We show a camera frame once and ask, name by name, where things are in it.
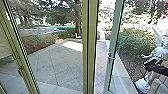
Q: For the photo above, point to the green framed glass door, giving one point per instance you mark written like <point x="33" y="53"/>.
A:
<point x="113" y="33"/>

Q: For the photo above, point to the pale outdoor bench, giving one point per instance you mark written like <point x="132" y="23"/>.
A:
<point x="77" y="36"/>

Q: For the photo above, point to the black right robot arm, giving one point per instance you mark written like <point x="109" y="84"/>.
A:
<point x="161" y="70"/>

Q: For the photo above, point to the leafy tree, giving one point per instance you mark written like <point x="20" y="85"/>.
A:
<point x="77" y="16"/>

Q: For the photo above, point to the green hedge bush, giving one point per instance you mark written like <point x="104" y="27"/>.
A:
<point x="136" y="41"/>

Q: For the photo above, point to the reddish low shrub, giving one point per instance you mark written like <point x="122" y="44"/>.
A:
<point x="35" y="42"/>

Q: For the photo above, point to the green framed glass window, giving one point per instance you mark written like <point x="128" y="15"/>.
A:
<point x="88" y="50"/>

